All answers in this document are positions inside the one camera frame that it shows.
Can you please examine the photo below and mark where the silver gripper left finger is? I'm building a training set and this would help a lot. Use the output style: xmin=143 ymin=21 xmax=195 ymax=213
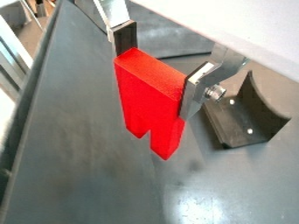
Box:
xmin=75 ymin=0 xmax=138 ymax=55

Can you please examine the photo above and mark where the dark grey arch block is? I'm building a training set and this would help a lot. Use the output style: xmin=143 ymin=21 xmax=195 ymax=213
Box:
xmin=203 ymin=71 xmax=290 ymax=149

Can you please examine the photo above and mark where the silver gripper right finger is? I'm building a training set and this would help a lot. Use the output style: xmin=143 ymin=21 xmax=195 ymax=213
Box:
xmin=179 ymin=44 xmax=249 ymax=121

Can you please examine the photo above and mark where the red double-square block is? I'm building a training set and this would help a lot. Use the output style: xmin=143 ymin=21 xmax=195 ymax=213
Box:
xmin=114 ymin=48 xmax=184 ymax=160

